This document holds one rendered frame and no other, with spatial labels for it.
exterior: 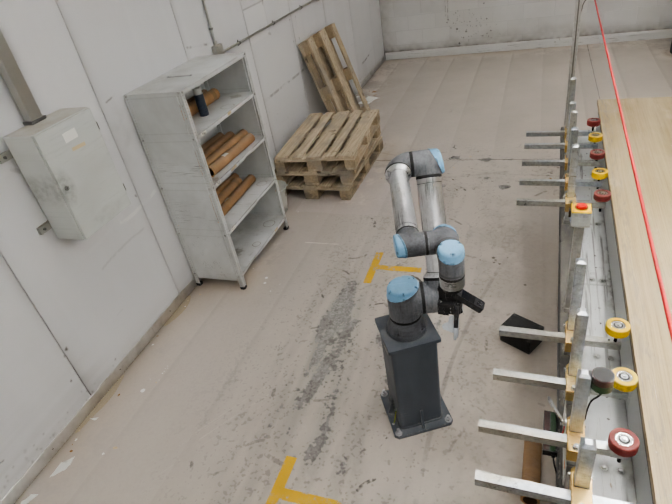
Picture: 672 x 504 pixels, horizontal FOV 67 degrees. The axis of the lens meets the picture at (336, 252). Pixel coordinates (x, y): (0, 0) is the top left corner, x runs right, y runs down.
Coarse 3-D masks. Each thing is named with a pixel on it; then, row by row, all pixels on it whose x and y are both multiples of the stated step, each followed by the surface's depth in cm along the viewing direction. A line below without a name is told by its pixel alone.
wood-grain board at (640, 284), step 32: (608, 128) 324; (640, 128) 317; (608, 160) 290; (640, 160) 284; (640, 224) 236; (640, 256) 217; (640, 288) 201; (640, 320) 188; (640, 352) 176; (640, 384) 165
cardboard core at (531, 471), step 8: (528, 448) 242; (536, 448) 241; (528, 456) 239; (536, 456) 238; (528, 464) 235; (536, 464) 235; (528, 472) 232; (536, 472) 232; (528, 480) 229; (536, 480) 229
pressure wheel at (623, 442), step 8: (616, 432) 152; (624, 432) 152; (632, 432) 151; (608, 440) 152; (616, 440) 150; (624, 440) 150; (632, 440) 150; (616, 448) 149; (624, 448) 148; (632, 448) 147; (624, 456) 149; (632, 456) 149
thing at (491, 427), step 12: (480, 420) 168; (492, 432) 166; (504, 432) 164; (516, 432) 163; (528, 432) 162; (540, 432) 161; (552, 432) 161; (552, 444) 160; (564, 444) 158; (600, 444) 155; (612, 456) 154
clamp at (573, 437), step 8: (568, 424) 161; (584, 424) 160; (568, 432) 159; (576, 432) 158; (584, 432) 158; (568, 440) 156; (576, 440) 156; (568, 448) 154; (568, 456) 155; (576, 456) 154
